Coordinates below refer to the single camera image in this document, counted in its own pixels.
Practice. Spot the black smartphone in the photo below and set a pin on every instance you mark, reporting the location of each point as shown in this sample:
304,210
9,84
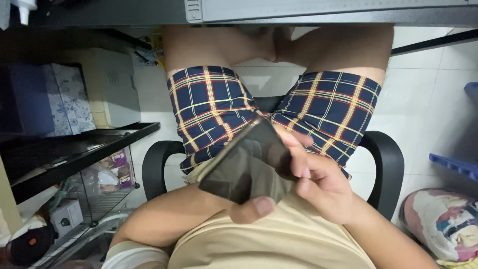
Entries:
246,164

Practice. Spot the colourful cloth bundle in bag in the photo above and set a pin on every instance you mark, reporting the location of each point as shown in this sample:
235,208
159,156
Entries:
440,220

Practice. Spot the person's left leg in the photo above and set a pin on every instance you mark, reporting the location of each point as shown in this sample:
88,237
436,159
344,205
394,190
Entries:
201,46

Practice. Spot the person's right leg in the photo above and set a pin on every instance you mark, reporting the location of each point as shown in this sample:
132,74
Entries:
347,48

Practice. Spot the blue plaid shorts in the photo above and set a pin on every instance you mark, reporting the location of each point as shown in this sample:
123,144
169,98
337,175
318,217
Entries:
209,108

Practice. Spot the black office chair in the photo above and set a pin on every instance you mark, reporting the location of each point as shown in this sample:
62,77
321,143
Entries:
384,168

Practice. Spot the person's left hand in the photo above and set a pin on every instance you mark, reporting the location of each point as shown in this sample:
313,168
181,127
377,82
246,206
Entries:
254,211

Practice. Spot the person's right fingers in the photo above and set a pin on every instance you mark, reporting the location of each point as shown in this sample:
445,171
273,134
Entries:
300,164

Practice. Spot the blue floral storage box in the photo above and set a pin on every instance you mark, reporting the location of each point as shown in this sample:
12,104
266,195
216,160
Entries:
44,99

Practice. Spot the blue plastic basket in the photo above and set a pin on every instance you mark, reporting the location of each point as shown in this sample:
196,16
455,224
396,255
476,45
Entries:
453,165

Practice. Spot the black round device orange button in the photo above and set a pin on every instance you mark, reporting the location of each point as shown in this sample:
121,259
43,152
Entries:
31,244

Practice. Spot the white computer case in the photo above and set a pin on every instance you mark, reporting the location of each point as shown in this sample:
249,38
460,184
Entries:
112,89

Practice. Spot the person's right hand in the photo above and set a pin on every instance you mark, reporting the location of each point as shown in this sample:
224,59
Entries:
328,190

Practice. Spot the grey cutting mat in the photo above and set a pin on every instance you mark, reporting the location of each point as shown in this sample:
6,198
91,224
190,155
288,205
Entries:
317,8

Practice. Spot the person's leg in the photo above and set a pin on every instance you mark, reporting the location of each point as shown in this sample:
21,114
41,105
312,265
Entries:
347,48
201,46

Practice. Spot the beige t-shirt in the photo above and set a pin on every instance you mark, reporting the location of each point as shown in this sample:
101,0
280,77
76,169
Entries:
276,243

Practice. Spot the white spray bottle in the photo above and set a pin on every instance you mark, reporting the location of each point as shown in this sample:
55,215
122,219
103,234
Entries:
25,9

